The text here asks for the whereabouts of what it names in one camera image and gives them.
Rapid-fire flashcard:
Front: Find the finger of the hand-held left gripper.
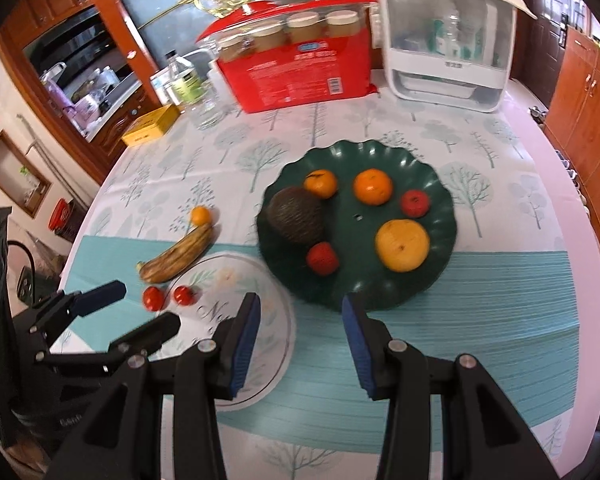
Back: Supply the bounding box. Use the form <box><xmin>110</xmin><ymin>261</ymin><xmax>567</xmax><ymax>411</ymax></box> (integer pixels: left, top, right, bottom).
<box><xmin>27</xmin><ymin>281</ymin><xmax>127</xmax><ymax>343</ymax></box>
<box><xmin>32</xmin><ymin>312</ymin><xmax>182</xmax><ymax>378</ymax></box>

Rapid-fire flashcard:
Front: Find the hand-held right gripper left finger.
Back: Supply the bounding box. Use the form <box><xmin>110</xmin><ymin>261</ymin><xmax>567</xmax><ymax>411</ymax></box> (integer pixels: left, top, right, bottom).
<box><xmin>42</xmin><ymin>291</ymin><xmax>262</xmax><ymax>480</ymax></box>

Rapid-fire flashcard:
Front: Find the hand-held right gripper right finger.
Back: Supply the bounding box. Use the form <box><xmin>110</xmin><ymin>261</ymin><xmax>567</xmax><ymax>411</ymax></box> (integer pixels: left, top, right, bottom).
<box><xmin>341</xmin><ymin>292</ymin><xmax>563</xmax><ymax>480</ymax></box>

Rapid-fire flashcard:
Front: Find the green scalloped plastic plate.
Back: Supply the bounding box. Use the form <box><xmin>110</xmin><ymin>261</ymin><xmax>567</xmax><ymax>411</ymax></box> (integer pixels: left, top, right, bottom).
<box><xmin>256</xmin><ymin>140</ymin><xmax>456</xmax><ymax>312</ymax></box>

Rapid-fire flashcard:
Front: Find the white floral ceramic plate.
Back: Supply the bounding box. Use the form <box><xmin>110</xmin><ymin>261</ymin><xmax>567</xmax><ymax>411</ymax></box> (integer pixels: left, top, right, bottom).
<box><xmin>167</xmin><ymin>251</ymin><xmax>297</xmax><ymax>413</ymax></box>

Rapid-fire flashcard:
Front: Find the large yellow citrus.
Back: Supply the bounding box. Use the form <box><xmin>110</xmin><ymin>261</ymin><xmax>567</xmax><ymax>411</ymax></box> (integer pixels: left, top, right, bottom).
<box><xmin>375</xmin><ymin>218</ymin><xmax>430</xmax><ymax>273</ymax></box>

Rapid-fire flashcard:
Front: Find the dark green avocado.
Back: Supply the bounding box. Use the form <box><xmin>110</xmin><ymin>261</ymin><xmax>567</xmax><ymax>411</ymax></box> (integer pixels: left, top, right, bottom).
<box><xmin>266</xmin><ymin>186</ymin><xmax>327</xmax><ymax>246</ymax></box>

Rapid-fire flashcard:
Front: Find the orange mandarin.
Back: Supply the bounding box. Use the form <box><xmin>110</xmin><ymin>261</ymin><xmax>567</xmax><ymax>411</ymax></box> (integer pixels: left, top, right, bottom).
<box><xmin>353</xmin><ymin>168</ymin><xmax>394</xmax><ymax>206</ymax></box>
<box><xmin>303</xmin><ymin>170</ymin><xmax>339</xmax><ymax>199</ymax></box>

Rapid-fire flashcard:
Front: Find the spotted ripe banana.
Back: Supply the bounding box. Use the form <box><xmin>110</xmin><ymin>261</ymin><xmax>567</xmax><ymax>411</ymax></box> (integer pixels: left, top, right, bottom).
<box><xmin>136</xmin><ymin>221</ymin><xmax>214</xmax><ymax>283</ymax></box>

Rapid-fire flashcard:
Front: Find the red waste bin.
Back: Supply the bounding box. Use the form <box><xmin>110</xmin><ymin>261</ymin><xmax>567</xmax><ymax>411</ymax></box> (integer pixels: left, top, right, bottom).
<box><xmin>47</xmin><ymin>197</ymin><xmax>88</xmax><ymax>241</ymax></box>

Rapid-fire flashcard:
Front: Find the yellow tin box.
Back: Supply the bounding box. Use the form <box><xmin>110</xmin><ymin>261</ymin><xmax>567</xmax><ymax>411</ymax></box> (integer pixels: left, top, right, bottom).
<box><xmin>121</xmin><ymin>105</ymin><xmax>182</xmax><ymax>148</ymax></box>

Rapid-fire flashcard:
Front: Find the clear ribbed drinking glass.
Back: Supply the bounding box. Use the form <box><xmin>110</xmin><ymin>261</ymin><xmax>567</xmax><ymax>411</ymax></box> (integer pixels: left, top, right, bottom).
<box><xmin>187</xmin><ymin>80</ymin><xmax>226</xmax><ymax>130</ymax></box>

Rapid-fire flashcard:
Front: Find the clear bottle with green label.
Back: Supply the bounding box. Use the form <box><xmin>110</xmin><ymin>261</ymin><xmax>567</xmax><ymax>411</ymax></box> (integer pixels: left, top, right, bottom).
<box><xmin>165</xmin><ymin>50</ymin><xmax>206</xmax><ymax>106</ymax></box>

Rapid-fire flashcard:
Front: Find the black range hood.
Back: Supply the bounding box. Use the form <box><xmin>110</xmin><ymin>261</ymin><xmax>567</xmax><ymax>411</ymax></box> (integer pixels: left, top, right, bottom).
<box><xmin>22</xmin><ymin>5</ymin><xmax>116</xmax><ymax>91</ymax></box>

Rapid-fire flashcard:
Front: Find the red paper cup package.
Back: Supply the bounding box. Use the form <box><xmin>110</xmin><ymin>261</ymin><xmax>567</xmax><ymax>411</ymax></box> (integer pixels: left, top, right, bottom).
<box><xmin>215</xmin><ymin>25</ymin><xmax>378</xmax><ymax>113</ymax></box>

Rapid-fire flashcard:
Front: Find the white bottle sterilizer cabinet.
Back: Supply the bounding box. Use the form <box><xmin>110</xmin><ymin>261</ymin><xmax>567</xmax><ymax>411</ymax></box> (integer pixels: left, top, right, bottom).
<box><xmin>362</xmin><ymin>0</ymin><xmax>538</xmax><ymax>113</ymax></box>

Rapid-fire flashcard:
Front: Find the wooden storage cabinet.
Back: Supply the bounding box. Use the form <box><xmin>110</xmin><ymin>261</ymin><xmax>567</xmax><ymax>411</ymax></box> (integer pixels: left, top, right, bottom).
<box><xmin>542</xmin><ymin>25</ymin><xmax>600</xmax><ymax>281</ymax></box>

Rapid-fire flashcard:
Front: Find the clear box with red lid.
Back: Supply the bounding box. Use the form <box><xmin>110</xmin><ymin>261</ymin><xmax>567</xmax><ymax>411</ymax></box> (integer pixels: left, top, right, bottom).
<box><xmin>196</xmin><ymin>0</ymin><xmax>378</xmax><ymax>61</ymax></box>

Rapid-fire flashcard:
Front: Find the dark entrance door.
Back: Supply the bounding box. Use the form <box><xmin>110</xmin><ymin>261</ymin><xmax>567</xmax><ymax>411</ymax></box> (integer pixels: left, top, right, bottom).
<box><xmin>530</xmin><ymin>0</ymin><xmax>573</xmax><ymax>106</ymax></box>

